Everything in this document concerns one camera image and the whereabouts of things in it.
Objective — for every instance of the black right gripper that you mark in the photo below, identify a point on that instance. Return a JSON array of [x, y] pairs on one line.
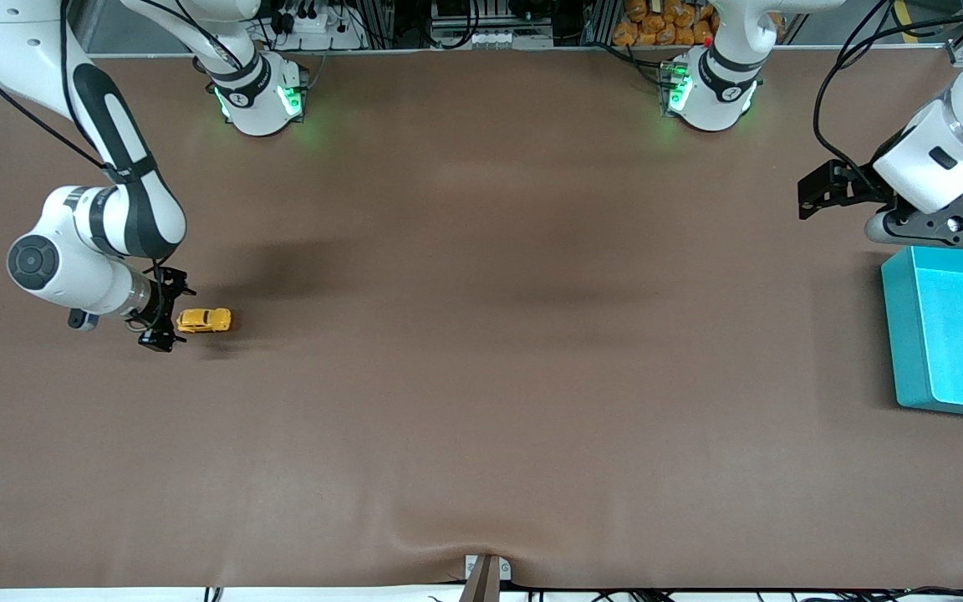
[[155, 305]]

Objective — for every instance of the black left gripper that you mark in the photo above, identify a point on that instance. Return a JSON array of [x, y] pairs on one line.
[[853, 191]]

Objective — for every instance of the yellow toy beetle car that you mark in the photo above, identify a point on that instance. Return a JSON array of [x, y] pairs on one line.
[[204, 320]]

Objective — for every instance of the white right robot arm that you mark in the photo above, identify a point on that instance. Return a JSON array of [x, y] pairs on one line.
[[72, 267]]

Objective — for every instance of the teal plastic bin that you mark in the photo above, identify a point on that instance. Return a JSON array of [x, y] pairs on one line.
[[962, 343]]

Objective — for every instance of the pile of orange objects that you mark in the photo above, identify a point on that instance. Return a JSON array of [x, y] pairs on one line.
[[661, 23]]

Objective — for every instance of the brown table mat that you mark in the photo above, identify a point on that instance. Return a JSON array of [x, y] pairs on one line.
[[481, 351]]

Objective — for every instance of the white power strip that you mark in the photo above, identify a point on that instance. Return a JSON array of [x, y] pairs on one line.
[[318, 29]]

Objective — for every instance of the white connector block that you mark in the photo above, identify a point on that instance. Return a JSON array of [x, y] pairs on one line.
[[490, 38]]

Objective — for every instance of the grey metal table clamp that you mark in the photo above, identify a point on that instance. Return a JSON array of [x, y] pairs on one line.
[[487, 577]]

